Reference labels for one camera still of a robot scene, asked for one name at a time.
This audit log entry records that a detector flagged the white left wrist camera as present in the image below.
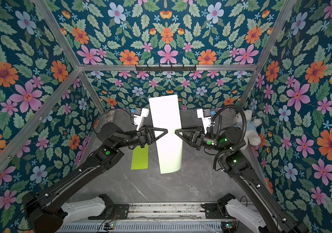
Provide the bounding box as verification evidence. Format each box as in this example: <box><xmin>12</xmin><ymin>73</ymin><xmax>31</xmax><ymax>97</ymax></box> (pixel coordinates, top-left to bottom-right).
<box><xmin>132</xmin><ymin>107</ymin><xmax>149</xmax><ymax>131</ymax></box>

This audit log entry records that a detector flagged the small circuit board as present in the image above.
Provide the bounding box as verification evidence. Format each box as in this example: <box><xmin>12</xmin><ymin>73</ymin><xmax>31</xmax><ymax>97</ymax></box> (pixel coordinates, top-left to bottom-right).
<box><xmin>102</xmin><ymin>223</ymin><xmax>115</xmax><ymax>231</ymax></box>
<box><xmin>221</xmin><ymin>222</ymin><xmax>236</xmax><ymax>233</ymax></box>

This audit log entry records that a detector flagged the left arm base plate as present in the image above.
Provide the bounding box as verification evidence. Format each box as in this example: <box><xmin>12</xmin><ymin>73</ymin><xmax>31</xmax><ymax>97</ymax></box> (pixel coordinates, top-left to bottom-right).
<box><xmin>88</xmin><ymin>204</ymin><xmax>130</xmax><ymax>220</ymax></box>

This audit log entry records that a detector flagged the white teddy bear blue shirt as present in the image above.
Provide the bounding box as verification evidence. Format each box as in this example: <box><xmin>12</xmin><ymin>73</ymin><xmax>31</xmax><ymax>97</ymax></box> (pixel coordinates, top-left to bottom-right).
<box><xmin>241</xmin><ymin>110</ymin><xmax>262</xmax><ymax>150</ymax></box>

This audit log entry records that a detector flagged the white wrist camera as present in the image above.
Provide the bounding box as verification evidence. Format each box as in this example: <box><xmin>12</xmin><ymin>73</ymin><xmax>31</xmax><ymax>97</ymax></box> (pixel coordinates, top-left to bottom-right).
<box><xmin>197</xmin><ymin>108</ymin><xmax>215</xmax><ymax>134</ymax></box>
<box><xmin>132</xmin><ymin>107</ymin><xmax>149</xmax><ymax>131</ymax></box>

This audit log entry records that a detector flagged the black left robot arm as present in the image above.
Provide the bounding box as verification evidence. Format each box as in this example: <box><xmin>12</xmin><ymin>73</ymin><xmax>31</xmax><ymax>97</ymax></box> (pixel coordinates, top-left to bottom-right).
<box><xmin>22</xmin><ymin>122</ymin><xmax>168</xmax><ymax>233</ymax></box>

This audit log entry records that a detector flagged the pale green paper sheet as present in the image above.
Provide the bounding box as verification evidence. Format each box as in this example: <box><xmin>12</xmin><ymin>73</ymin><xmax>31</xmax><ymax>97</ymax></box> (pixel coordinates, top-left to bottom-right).
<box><xmin>149</xmin><ymin>95</ymin><xmax>183</xmax><ymax>174</ymax></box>

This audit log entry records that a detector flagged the bright lime green paper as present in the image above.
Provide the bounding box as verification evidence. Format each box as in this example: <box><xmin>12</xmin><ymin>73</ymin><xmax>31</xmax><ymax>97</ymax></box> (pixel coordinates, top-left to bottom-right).
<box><xmin>131</xmin><ymin>145</ymin><xmax>148</xmax><ymax>170</ymax></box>

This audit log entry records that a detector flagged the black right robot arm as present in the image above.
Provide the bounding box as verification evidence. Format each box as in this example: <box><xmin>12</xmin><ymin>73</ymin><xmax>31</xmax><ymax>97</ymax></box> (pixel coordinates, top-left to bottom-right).
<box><xmin>175</xmin><ymin>126</ymin><xmax>309</xmax><ymax>233</ymax></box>

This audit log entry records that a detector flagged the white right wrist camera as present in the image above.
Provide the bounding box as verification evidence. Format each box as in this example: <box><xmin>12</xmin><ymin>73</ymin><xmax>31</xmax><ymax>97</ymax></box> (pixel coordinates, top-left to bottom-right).
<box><xmin>197</xmin><ymin>108</ymin><xmax>215</xmax><ymax>134</ymax></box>

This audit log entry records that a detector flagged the right small circuit board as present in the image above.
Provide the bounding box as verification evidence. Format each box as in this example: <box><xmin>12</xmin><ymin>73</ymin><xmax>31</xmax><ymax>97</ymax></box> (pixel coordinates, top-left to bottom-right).
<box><xmin>221</xmin><ymin>222</ymin><xmax>236</xmax><ymax>233</ymax></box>

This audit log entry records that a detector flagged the left small circuit board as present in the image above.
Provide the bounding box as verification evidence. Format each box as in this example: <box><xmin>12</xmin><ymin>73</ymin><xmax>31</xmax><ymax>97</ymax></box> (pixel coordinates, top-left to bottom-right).
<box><xmin>102</xmin><ymin>223</ymin><xmax>115</xmax><ymax>231</ymax></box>

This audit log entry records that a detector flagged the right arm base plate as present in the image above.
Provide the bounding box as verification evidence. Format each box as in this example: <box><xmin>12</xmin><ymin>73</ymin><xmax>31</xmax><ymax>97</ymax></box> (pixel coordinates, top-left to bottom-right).
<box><xmin>201</xmin><ymin>203</ymin><xmax>236</xmax><ymax>220</ymax></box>

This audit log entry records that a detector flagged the black hook rail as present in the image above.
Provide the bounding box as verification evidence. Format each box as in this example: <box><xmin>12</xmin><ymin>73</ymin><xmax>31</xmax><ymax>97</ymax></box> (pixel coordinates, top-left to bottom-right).
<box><xmin>135</xmin><ymin>65</ymin><xmax>197</xmax><ymax>72</ymax></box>

